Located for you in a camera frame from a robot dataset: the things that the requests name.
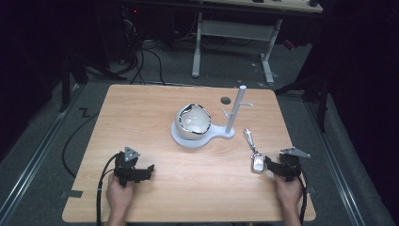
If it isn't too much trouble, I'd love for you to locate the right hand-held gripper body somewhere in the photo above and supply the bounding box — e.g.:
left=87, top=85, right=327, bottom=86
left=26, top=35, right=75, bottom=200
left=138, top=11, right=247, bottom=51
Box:
left=278, top=147, right=311, bottom=184

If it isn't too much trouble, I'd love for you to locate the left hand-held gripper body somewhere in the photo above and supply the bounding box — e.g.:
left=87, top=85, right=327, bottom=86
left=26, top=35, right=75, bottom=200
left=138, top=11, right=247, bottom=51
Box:
left=113, top=146, right=141, bottom=188

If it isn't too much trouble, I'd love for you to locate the person's right hand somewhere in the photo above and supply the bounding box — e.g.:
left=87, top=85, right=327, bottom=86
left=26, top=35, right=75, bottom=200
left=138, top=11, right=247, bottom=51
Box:
left=273, top=173, right=304, bottom=209

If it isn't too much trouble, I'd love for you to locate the person's left hand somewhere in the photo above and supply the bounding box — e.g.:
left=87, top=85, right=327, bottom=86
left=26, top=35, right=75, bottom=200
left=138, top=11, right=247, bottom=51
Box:
left=105, top=173, right=135, bottom=217

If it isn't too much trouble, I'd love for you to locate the black tape strip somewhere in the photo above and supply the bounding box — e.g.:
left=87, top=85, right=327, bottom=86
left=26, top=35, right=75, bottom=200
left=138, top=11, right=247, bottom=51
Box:
left=59, top=189, right=84, bottom=200

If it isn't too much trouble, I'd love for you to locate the white stand with pole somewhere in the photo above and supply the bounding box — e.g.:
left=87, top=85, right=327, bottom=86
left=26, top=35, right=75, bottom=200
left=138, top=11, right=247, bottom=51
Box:
left=170, top=85, right=254, bottom=149

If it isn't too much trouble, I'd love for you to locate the white round bowl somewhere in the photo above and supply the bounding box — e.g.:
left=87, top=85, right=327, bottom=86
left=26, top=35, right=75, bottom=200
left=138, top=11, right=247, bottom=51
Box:
left=174, top=103, right=213, bottom=141

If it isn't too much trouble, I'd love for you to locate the black metal stand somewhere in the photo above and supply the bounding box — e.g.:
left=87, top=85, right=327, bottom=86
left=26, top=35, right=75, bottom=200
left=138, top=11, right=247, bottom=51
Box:
left=57, top=53, right=128, bottom=113
left=274, top=70, right=331, bottom=134

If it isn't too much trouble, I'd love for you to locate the white-framed desk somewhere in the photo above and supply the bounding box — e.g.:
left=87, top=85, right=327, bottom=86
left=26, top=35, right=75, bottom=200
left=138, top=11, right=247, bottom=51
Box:
left=191, top=0, right=324, bottom=85

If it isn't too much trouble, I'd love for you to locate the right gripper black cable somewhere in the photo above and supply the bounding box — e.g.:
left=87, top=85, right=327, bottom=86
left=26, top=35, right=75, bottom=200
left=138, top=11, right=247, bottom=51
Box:
left=297, top=174, right=309, bottom=226

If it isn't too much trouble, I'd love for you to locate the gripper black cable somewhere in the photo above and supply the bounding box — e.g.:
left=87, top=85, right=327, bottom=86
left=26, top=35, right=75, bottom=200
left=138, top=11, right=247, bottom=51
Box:
left=95, top=153, right=120, bottom=226
left=297, top=174, right=309, bottom=226

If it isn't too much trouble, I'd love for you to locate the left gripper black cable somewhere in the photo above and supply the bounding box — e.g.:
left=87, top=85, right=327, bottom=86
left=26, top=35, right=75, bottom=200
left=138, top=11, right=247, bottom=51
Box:
left=95, top=153, right=120, bottom=226

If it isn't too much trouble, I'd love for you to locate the metal floor rail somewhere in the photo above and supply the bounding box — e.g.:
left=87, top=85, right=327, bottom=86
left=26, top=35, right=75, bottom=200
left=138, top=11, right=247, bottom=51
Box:
left=0, top=84, right=83, bottom=221
left=304, top=101, right=366, bottom=226

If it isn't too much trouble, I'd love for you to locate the black floor cable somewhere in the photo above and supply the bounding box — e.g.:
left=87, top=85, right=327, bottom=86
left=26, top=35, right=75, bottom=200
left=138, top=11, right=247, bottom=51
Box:
left=61, top=106, right=101, bottom=179

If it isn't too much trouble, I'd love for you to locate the bundle of black cables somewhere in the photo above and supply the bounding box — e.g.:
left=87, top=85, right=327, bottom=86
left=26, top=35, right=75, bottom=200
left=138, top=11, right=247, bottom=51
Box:
left=111, top=6, right=167, bottom=87

